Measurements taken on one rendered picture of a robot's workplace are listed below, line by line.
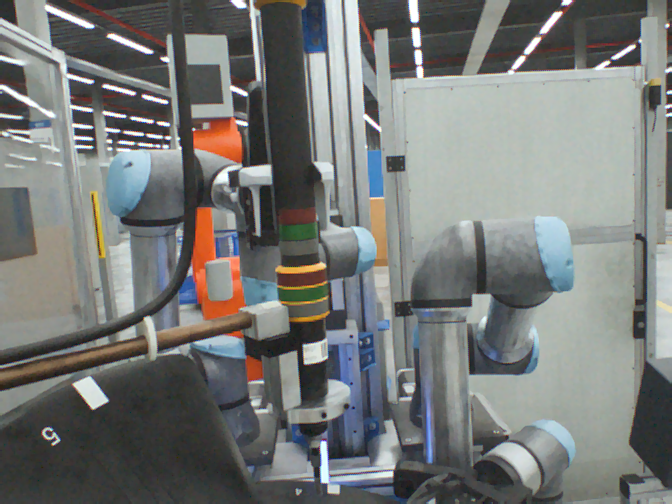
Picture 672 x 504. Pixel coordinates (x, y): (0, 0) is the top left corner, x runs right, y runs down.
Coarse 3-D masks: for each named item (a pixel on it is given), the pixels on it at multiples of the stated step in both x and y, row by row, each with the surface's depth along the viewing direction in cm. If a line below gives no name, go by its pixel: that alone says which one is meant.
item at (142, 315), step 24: (168, 0) 37; (192, 120) 38; (192, 144) 38; (192, 168) 38; (192, 192) 38; (192, 216) 39; (192, 240) 39; (168, 288) 38; (144, 312) 37; (72, 336) 34; (96, 336) 35; (0, 360) 31
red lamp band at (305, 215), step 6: (276, 210) 44; (282, 210) 44; (288, 210) 43; (294, 210) 43; (300, 210) 43; (306, 210) 43; (312, 210) 44; (276, 216) 45; (282, 216) 44; (288, 216) 43; (294, 216) 43; (300, 216) 43; (306, 216) 43; (312, 216) 44; (282, 222) 44; (288, 222) 43; (294, 222) 43; (300, 222) 43; (306, 222) 44
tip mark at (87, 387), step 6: (84, 378) 49; (90, 378) 49; (72, 384) 48; (78, 384) 48; (84, 384) 49; (90, 384) 49; (78, 390) 48; (84, 390) 48; (90, 390) 48; (96, 390) 49; (84, 396) 48; (90, 396) 48; (96, 396) 48; (102, 396) 49; (90, 402) 48; (96, 402) 48; (102, 402) 48
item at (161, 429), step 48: (96, 384) 49; (144, 384) 52; (192, 384) 54; (0, 432) 42; (96, 432) 46; (144, 432) 48; (192, 432) 50; (0, 480) 40; (48, 480) 42; (96, 480) 43; (144, 480) 45; (192, 480) 46; (240, 480) 48
